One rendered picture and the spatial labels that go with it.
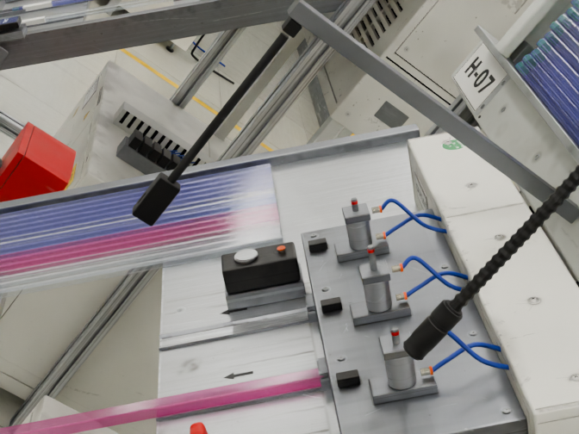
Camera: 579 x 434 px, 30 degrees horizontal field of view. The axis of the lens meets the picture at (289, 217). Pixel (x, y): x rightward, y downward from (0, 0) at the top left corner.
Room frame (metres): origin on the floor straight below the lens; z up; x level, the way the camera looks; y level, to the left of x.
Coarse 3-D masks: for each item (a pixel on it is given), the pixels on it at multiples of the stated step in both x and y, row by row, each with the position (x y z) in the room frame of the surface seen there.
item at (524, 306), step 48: (432, 144) 1.16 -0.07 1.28; (432, 192) 1.05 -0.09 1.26; (480, 192) 1.04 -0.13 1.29; (480, 240) 0.95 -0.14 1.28; (528, 240) 0.95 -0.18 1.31; (480, 288) 0.87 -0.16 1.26; (528, 288) 0.87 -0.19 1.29; (576, 288) 0.87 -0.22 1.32; (528, 336) 0.81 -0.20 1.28; (576, 336) 0.80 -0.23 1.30; (528, 384) 0.75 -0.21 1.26; (576, 384) 0.75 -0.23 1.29; (528, 432) 0.74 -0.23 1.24; (576, 432) 0.73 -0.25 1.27
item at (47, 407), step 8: (40, 400) 1.31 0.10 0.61; (48, 400) 1.31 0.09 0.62; (56, 400) 1.32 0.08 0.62; (40, 408) 1.29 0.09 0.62; (48, 408) 1.30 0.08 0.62; (56, 408) 1.31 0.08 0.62; (64, 408) 1.32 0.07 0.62; (32, 416) 1.30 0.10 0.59; (40, 416) 1.27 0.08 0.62; (48, 416) 1.28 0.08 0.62; (56, 416) 1.30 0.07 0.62; (80, 432) 1.30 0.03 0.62; (88, 432) 1.31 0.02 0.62; (96, 432) 1.33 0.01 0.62; (104, 432) 1.34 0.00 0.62; (112, 432) 1.35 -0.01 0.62
